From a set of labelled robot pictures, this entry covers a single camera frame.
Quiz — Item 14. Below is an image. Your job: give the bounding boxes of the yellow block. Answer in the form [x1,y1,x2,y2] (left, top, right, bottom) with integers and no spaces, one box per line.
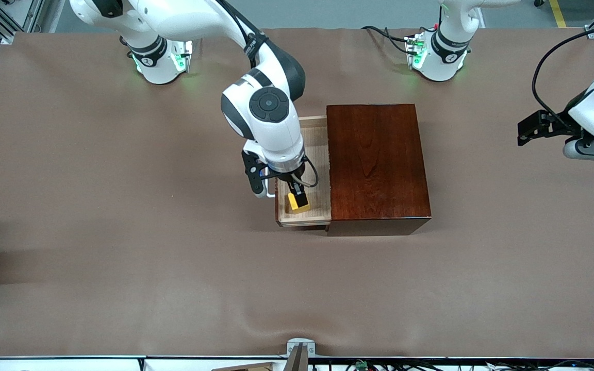
[288,192,311,214]

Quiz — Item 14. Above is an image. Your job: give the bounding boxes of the wooden drawer with white handle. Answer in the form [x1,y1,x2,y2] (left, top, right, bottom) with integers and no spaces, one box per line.
[266,116,333,228]

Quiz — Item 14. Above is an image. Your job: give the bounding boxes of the dark brown wooden cabinet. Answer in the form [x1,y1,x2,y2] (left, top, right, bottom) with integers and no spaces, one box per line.
[326,104,432,237]

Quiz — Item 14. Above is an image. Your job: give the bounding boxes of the brown table cloth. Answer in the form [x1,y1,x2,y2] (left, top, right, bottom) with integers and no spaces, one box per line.
[0,27,594,360]

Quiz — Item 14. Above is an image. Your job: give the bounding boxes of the grey metal clamp bracket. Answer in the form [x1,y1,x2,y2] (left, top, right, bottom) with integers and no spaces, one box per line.
[283,338,316,371]

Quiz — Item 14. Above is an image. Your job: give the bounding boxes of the black base cable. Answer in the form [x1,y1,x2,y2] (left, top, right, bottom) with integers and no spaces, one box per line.
[361,25,422,55]

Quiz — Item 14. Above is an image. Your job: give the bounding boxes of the black cable bundle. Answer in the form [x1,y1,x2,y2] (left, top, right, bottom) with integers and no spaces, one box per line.
[311,359,594,371]

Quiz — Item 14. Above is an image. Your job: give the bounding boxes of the white table frame rail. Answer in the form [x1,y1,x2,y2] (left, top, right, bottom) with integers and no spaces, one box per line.
[0,355,594,371]

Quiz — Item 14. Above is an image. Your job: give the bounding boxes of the grey aluminium post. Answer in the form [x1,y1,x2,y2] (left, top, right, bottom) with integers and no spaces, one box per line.
[28,0,71,33]

